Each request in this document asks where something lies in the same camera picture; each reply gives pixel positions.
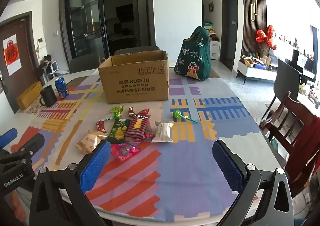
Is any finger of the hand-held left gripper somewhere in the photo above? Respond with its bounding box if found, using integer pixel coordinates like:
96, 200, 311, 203
10, 134, 45, 164
0, 128, 18, 149

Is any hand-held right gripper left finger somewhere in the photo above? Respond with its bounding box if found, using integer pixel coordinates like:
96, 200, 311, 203
29, 140, 112, 226

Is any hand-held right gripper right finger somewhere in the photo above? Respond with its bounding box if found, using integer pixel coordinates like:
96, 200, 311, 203
212, 140, 295, 226

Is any pink snack packet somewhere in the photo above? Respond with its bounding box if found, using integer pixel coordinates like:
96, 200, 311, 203
111, 142, 142, 162

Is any green lollipop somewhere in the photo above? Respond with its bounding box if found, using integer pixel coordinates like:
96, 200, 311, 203
104, 112, 122, 122
172, 110, 198, 124

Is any brown cardboard box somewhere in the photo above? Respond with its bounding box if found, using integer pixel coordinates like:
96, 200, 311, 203
98, 50, 170, 104

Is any beige snack packet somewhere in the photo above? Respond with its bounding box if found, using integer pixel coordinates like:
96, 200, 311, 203
76, 130, 108, 154

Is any dark green snack packet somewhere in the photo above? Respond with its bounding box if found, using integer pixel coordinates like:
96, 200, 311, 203
107, 118, 131, 142

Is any yellow wooden box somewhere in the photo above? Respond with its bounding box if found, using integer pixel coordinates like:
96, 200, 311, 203
16, 81, 43, 110

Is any black mug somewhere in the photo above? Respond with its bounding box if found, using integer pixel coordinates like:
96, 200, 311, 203
39, 86, 58, 108

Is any red striped snack packet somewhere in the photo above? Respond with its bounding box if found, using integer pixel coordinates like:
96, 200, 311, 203
124, 108, 155, 143

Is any blue Oreo packet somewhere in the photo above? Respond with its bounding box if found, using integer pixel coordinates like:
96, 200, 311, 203
54, 77, 70, 99

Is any white snack packet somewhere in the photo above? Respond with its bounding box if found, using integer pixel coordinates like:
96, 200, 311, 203
151, 121, 175, 143

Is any brown wooden chair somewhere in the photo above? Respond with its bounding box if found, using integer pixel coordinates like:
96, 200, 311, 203
260, 91, 320, 199

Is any white small rack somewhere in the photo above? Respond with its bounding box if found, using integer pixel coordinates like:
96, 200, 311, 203
44, 61, 69, 80

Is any red and white door poster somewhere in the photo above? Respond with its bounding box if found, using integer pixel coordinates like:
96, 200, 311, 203
3, 34, 23, 76

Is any dark grey dining chair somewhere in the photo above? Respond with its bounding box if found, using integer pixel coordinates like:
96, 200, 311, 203
68, 52, 110, 74
261, 59, 302, 121
114, 46, 160, 56

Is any brown entrance door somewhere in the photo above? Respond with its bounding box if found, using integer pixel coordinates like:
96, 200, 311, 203
0, 11, 38, 114

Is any white low cabinet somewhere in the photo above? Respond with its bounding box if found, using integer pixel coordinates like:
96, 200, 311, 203
236, 60, 278, 84

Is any green snowflake tote bag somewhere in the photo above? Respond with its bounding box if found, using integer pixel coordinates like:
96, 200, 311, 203
174, 26, 212, 82

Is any white drawer unit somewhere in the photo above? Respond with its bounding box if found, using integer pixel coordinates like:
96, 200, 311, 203
210, 41, 220, 60

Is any red bow decoration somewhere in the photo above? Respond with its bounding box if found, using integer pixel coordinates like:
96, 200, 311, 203
255, 25, 277, 50

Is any black framed glass door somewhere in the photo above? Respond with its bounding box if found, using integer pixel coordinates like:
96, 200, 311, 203
59, 0, 155, 65

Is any dark interior door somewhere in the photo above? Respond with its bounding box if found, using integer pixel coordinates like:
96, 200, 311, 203
221, 0, 238, 71

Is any white wall intercom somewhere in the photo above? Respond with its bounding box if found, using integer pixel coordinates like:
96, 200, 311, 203
36, 37, 47, 60

